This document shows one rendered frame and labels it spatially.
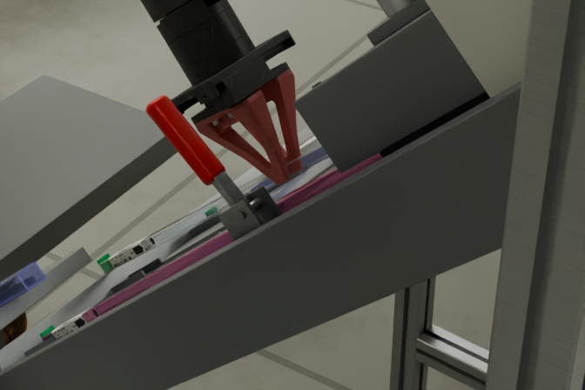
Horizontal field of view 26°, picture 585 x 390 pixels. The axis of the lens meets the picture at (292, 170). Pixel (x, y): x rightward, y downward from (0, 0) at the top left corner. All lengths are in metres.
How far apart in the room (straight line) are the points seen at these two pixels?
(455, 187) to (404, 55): 0.08
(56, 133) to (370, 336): 0.79
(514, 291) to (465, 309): 1.75
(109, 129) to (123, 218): 0.85
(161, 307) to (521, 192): 0.34
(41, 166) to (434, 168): 1.06
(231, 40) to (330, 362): 1.28
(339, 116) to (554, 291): 0.19
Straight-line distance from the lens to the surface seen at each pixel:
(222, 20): 0.96
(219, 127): 0.98
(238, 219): 0.75
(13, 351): 1.15
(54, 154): 1.63
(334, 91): 0.67
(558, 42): 0.48
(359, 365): 2.17
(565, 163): 0.52
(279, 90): 0.96
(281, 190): 1.10
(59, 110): 1.71
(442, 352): 1.74
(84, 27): 3.18
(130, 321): 0.83
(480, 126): 0.57
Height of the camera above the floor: 1.50
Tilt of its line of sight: 35 degrees down
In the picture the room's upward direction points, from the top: straight up
